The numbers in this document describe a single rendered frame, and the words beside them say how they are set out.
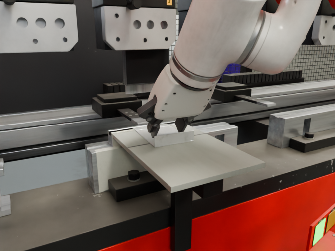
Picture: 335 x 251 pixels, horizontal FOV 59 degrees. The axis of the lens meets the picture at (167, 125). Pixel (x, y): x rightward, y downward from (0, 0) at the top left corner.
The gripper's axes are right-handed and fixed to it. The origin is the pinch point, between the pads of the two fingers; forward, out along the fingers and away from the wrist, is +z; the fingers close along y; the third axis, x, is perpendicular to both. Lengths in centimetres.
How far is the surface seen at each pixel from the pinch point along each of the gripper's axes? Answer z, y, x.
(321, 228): 5.6, -27.7, 26.8
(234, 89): 20.0, -39.3, -23.1
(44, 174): 217, 22, -99
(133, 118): 12.1, 1.9, -10.6
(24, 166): 234, 38, -119
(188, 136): -0.8, -3.0, 3.7
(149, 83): 0.6, -0.1, -11.8
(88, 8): 19, 2, -63
